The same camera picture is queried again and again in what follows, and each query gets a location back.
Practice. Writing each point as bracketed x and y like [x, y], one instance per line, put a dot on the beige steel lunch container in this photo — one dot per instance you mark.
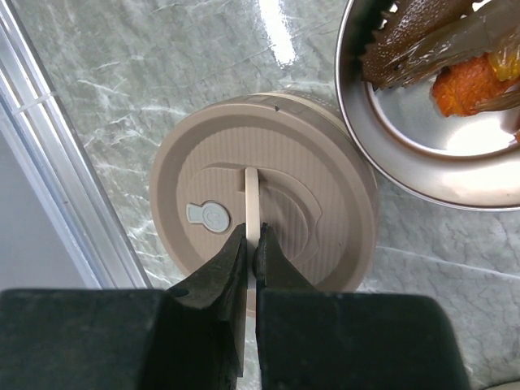
[461, 162]

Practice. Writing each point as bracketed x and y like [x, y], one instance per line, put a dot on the aluminium rail frame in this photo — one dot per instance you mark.
[73, 195]

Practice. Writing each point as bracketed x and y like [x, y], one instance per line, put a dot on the black sea cucumber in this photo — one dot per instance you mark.
[403, 27]

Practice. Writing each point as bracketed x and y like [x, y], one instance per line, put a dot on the fried brown food piece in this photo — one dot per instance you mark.
[458, 89]

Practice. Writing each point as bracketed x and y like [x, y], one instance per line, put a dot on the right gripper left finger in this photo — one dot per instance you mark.
[190, 336]

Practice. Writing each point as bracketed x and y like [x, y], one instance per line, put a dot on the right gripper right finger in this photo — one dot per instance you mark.
[308, 339]

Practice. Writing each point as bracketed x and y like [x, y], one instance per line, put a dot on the brown round lid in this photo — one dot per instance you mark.
[315, 190]

